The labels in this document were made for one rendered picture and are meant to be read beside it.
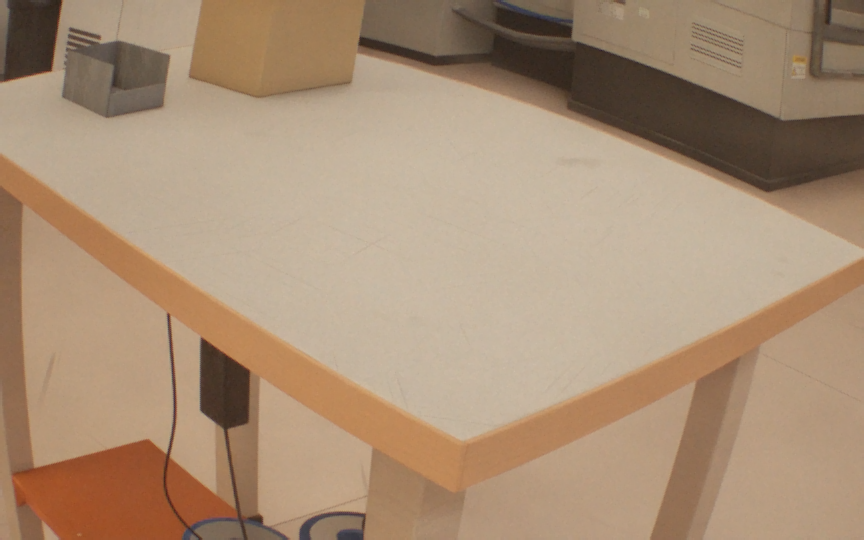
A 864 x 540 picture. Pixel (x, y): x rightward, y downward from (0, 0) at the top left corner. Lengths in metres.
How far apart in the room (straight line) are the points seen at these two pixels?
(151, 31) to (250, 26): 2.50
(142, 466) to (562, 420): 1.15
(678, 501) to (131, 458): 0.90
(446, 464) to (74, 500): 1.08
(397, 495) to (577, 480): 1.67
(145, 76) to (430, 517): 0.84
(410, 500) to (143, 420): 1.72
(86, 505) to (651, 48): 4.20
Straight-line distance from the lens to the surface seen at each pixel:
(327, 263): 1.14
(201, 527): 1.56
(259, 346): 1.00
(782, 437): 3.10
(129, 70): 1.74
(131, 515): 1.86
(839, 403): 3.38
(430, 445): 0.89
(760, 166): 5.39
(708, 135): 5.52
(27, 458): 1.95
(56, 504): 1.87
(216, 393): 1.24
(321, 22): 1.74
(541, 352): 1.02
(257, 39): 1.70
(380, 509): 1.10
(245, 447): 2.24
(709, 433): 1.53
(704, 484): 1.55
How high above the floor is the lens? 1.31
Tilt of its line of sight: 21 degrees down
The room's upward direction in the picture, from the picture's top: 8 degrees clockwise
